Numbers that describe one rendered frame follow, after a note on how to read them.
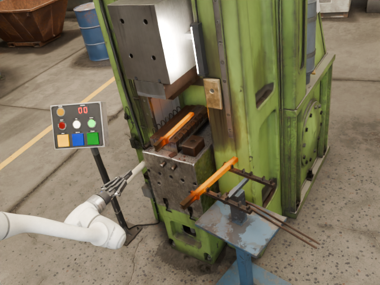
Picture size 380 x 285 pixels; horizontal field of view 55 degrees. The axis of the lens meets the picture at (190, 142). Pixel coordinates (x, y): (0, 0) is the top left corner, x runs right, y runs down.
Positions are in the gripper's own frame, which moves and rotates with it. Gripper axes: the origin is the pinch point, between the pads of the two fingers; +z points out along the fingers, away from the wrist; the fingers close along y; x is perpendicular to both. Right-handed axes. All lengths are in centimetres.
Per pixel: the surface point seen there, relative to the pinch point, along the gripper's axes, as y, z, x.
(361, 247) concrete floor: 106, 87, -100
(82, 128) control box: -51, 20, 7
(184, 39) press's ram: 13, 53, 54
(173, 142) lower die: 6.2, 35.1, -0.5
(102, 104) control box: -43, 34, 17
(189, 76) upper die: 8, 59, 30
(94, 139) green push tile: -42.9, 18.8, 0.8
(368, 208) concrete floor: 103, 126, -100
